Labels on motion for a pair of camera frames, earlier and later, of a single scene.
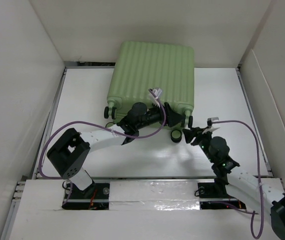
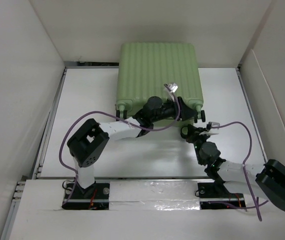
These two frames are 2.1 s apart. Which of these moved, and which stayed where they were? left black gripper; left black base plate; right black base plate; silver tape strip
Moved: left black gripper
Stayed: silver tape strip; left black base plate; right black base plate
